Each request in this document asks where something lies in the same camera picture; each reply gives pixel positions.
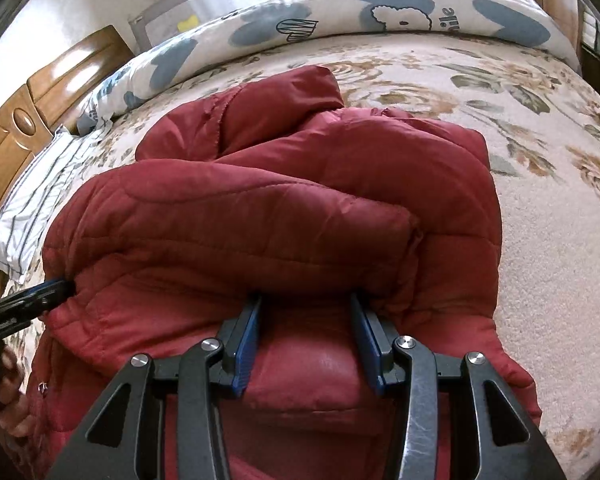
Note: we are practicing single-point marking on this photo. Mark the striped white pillow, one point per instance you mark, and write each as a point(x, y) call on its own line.
point(39, 190)

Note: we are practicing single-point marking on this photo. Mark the red puffer jacket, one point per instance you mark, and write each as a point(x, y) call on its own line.
point(276, 186)

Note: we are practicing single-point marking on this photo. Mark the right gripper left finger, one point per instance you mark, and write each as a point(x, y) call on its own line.
point(239, 337)

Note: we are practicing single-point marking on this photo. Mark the floral cream bed blanket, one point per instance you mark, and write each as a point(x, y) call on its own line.
point(541, 124)

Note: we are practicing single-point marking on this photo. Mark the person's left hand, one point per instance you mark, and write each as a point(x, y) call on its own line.
point(16, 420)

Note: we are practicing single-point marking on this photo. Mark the white blue patterned duvet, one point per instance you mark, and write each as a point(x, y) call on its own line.
point(278, 22)

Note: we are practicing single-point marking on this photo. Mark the wooden headboard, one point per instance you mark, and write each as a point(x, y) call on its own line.
point(52, 97)

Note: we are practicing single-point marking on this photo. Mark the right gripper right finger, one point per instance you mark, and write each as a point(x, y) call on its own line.
point(374, 336)

